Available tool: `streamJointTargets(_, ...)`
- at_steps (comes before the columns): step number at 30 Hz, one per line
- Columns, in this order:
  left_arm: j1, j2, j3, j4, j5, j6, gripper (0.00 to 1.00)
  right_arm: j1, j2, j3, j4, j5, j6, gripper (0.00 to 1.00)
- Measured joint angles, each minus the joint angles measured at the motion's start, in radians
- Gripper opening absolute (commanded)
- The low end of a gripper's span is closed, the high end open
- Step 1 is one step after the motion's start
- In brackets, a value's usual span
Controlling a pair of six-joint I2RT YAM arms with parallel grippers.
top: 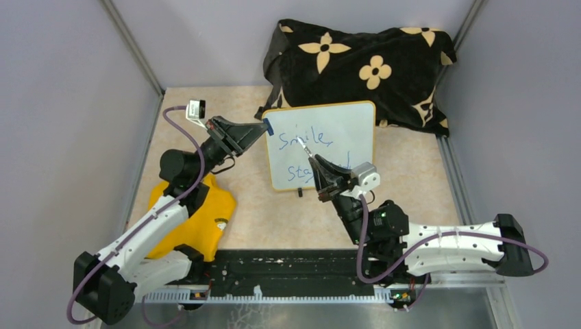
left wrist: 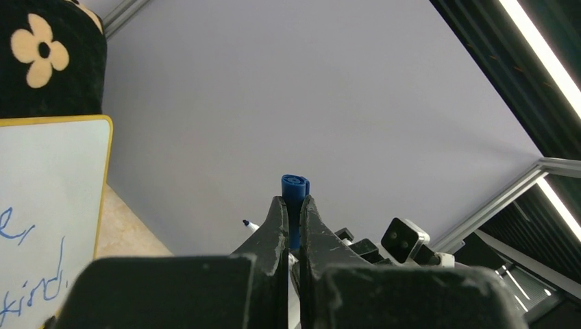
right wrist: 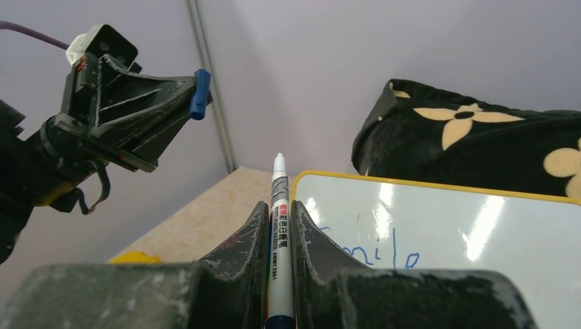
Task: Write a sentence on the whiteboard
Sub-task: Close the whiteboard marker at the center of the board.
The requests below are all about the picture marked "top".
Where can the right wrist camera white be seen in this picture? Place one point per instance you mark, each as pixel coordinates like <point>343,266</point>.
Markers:
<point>366,178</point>

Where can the left aluminium frame post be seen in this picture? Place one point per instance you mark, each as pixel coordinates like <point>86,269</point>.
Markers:
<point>131,44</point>

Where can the black floral pillow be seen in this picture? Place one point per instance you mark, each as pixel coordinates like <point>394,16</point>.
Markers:
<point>396,69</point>

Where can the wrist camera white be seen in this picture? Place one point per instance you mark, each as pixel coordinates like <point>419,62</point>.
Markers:
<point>196,111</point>
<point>366,178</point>

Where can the yellow cloth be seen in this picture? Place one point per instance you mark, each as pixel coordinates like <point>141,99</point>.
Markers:
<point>205,228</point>

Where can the white marker pen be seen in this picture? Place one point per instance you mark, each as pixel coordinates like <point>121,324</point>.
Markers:
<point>305,148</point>

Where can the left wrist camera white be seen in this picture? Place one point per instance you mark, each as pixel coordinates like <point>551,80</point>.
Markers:
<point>196,111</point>

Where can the aluminium front rail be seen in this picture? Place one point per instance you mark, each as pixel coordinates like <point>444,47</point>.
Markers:
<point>229,289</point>

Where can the right aluminium frame post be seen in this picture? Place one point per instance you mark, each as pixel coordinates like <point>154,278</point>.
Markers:
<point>470,18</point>

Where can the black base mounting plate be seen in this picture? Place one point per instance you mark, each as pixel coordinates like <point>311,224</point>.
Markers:
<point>276,263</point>

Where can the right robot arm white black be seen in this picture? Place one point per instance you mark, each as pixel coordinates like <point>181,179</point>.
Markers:
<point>389,244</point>

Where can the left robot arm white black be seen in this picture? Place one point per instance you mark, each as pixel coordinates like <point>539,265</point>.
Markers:
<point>109,282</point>

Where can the blue marker cap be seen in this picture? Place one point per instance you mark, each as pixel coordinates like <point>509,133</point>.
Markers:
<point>270,131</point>

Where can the aluminium frame post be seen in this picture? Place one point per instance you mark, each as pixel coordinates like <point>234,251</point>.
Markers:
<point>470,18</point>
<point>131,44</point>

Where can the white whiteboard yellow frame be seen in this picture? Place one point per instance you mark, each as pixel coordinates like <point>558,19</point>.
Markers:
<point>342,133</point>

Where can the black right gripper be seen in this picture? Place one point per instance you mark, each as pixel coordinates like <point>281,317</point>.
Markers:
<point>332,180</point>

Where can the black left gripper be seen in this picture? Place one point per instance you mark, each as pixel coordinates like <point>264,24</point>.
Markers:
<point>238,138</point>

